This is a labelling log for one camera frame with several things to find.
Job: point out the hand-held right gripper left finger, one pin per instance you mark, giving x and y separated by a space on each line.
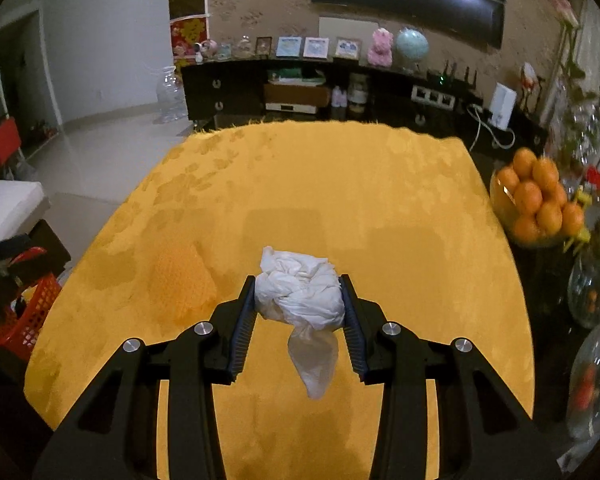
245 330

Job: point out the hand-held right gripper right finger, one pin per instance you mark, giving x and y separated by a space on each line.
352 330

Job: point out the red plastic basket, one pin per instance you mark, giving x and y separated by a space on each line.
30 310

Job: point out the white tissue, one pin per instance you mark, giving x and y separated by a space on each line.
300 295

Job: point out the white mattress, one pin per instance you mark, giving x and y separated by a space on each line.
10 205

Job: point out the yellow foam mesh sleeve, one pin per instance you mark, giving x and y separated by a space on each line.
182 285

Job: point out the red chair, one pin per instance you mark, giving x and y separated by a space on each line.
6 140

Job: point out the yellow fuzzy table cloth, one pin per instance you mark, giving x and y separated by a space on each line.
330 185

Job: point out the glass fruit bowl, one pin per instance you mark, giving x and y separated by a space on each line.
502 210

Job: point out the pile of oranges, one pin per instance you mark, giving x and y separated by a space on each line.
535 195

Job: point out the silver media player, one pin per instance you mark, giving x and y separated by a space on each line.
295 108

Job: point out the large clear plastic jar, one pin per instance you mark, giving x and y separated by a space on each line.
171 95

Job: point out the black low cabinet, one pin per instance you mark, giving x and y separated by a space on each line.
230 95

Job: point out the glass storage jar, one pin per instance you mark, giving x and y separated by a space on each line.
358 90

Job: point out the brown box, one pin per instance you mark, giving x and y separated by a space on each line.
295 94

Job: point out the round glass jar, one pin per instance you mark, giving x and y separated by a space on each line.
597 385
592 290

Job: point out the white power strip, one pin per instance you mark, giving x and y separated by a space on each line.
432 96

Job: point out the black router with antennas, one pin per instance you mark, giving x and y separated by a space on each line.
452 80

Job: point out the white upright device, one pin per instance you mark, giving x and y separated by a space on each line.
502 105

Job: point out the glass snow globe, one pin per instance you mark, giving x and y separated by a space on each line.
242 47

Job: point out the pink plush toy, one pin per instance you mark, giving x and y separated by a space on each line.
381 47

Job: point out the pale green globe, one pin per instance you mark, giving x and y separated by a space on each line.
412 45

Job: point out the white red figurine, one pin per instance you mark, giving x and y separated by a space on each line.
530 85

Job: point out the red flowered wall poster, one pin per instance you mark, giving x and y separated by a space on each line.
187 40

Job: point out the wooden picture frame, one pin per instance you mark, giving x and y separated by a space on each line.
348 48

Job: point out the brown picture frame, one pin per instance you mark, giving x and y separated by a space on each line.
263 46

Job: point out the pale picture frame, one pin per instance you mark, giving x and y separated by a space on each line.
316 47

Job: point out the blue picture frame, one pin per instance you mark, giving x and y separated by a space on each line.
288 46

